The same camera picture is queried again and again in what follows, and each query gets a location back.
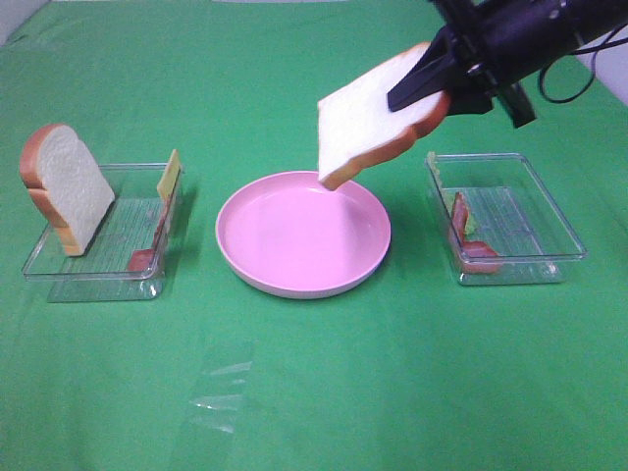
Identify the pink round plate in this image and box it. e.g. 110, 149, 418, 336
215, 171, 392, 299

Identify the green toy lettuce leaf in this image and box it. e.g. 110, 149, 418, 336
427, 151, 478, 236

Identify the clear plastic film piece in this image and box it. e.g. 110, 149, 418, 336
186, 340, 255, 435

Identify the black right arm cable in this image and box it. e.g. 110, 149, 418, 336
538, 24, 628, 104

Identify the tray bacon strip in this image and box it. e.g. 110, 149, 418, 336
448, 192, 501, 274
127, 195, 175, 272

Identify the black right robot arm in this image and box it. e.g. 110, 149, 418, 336
387, 0, 627, 128

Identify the clear right plastic tray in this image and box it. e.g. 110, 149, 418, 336
426, 152, 587, 286

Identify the clear left plastic tray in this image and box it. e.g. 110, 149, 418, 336
23, 163, 183, 302

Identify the clear plastic tray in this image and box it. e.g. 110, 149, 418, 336
426, 152, 587, 286
23, 163, 183, 302

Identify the yellow toy cheese slice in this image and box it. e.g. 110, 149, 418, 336
156, 149, 182, 203

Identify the toy bread slice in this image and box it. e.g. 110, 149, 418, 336
20, 124, 115, 257
318, 42, 450, 190

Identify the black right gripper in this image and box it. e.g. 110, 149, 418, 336
387, 1, 582, 128

